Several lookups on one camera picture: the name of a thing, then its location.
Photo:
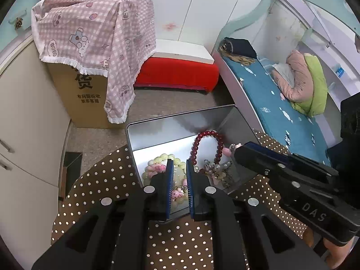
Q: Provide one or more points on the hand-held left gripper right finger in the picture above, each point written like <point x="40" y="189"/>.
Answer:
<point x="190" y="189"/>

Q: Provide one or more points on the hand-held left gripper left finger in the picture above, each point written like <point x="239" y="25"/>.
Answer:
<point x="169" y="187"/>

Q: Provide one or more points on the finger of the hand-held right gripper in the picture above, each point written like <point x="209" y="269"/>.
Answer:
<point x="309" y="166"/>
<point x="258" y="163"/>

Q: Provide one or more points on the small pink charm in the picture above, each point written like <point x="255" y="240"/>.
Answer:
<point x="157" y="168"/>

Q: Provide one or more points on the silver metal box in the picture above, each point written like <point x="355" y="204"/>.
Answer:
<point x="168" y="135"/>

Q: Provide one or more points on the person's right forearm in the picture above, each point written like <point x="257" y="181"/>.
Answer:
<point x="336" y="254"/>

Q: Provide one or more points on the brown polka dot tablecloth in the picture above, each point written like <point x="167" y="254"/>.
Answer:
<point x="180" y="244"/>

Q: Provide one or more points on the teal bed mattress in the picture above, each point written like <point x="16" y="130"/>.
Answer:
<point x="270" y="104"/>

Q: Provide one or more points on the pink and green folded blanket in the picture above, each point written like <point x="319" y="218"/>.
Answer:
<point x="316" y="90"/>

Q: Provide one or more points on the pink pillow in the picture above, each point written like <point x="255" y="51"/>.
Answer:
<point x="298" y="81"/>

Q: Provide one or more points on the white pillow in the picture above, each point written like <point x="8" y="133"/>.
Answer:
<point x="284" y="71"/>

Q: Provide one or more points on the folded tan clothes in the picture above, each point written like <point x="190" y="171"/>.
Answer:
<point x="239" y="59"/>

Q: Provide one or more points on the red ottoman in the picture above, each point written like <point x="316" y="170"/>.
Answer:
<point x="180" y="73"/>

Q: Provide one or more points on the folded dark clothes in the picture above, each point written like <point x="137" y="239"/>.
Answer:
<point x="242" y="46"/>

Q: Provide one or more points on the cardboard box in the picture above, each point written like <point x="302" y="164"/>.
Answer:
<point x="84" y="101"/>

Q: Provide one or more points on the white board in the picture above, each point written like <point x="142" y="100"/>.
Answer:
<point x="182" y="51"/>

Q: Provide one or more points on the cream low cabinet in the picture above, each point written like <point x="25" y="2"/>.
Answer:
<point x="28" y="118"/>

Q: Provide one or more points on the faded pink butterfly sticker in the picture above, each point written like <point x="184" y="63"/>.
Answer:
<point x="169" y="26"/>

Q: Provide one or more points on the white wardrobe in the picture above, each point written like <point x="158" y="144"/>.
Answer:
<point x="202" y="8"/>

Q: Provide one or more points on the pink checked cloth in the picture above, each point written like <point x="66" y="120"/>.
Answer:
<point x="92" y="33"/>

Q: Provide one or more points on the teal drawer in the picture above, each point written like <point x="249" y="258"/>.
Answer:
<point x="17" y="11"/>

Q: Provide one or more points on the teal bunk bed frame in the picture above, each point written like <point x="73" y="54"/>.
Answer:
<point x="247" y="17"/>

